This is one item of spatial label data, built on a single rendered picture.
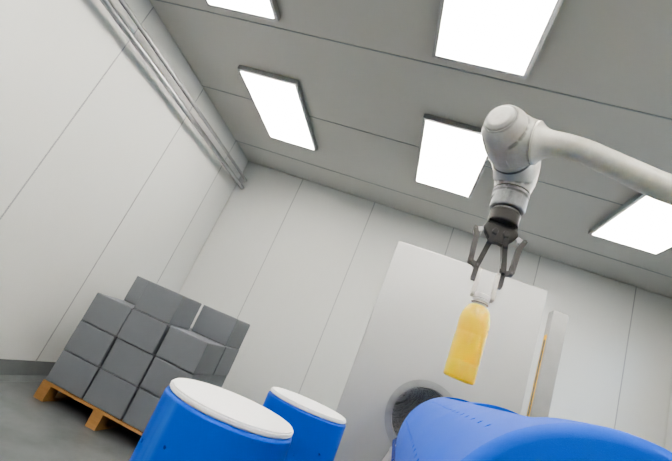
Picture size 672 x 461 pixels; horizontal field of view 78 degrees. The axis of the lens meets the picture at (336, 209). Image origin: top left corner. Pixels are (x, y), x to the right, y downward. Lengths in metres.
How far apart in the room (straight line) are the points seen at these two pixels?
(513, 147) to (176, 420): 0.88
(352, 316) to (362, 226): 1.25
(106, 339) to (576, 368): 5.04
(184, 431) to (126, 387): 3.17
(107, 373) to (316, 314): 2.60
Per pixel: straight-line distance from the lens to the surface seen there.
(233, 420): 0.86
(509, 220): 1.10
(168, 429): 0.90
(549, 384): 1.86
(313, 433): 1.44
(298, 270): 5.78
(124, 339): 4.10
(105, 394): 4.13
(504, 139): 1.00
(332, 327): 5.57
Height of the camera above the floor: 1.20
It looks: 19 degrees up
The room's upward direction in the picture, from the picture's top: 23 degrees clockwise
